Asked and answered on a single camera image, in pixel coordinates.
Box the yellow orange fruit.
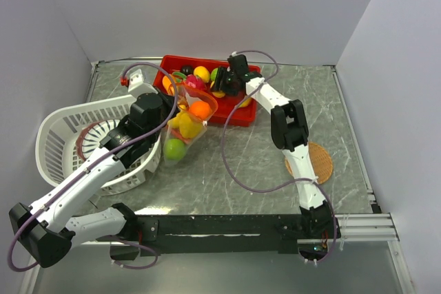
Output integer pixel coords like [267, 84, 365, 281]
[210, 81, 225, 98]

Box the yellow fruit front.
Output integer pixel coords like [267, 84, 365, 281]
[167, 116, 180, 129]

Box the orange tangerine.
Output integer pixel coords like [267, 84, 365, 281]
[189, 101, 212, 120]

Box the clear zip bag orange zipper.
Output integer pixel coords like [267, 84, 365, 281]
[163, 83, 218, 166]

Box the yellow pear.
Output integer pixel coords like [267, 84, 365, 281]
[178, 112, 203, 139]

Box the green lime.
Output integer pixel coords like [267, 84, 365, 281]
[164, 138, 187, 161]

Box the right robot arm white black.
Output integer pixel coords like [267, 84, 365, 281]
[214, 50, 338, 238]

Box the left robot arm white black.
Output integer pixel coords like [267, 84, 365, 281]
[9, 92, 178, 268]

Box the green yellow guava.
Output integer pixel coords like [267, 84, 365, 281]
[210, 68, 218, 81]

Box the yellow lemon back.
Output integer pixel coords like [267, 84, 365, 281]
[193, 66, 211, 83]

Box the yellow banana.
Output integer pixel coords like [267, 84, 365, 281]
[238, 98, 253, 108]

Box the pink dragon fruit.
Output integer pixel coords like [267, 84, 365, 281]
[185, 74, 207, 91]

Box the red plastic tray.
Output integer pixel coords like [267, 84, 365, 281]
[160, 55, 257, 127]

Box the yellow orange mango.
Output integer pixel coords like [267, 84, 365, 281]
[162, 75, 176, 96]

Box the dark purple mangosteen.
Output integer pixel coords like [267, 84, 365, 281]
[181, 65, 194, 76]

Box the green watermelon wedge back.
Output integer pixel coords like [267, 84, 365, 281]
[172, 72, 187, 83]

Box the white blue striped plate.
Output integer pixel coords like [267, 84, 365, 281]
[82, 119, 120, 160]

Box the dark red plate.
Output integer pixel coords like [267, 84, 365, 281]
[75, 126, 90, 161]

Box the white plastic basket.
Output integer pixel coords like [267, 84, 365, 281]
[35, 95, 161, 196]

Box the round woven bamboo coaster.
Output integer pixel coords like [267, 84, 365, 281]
[282, 142, 334, 185]

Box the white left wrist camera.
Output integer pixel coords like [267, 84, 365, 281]
[120, 69, 158, 98]

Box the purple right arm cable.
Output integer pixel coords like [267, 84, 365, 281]
[220, 49, 338, 264]

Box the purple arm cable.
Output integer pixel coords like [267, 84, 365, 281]
[220, 49, 338, 264]
[7, 62, 181, 270]

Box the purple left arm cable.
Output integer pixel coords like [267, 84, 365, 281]
[7, 62, 181, 270]

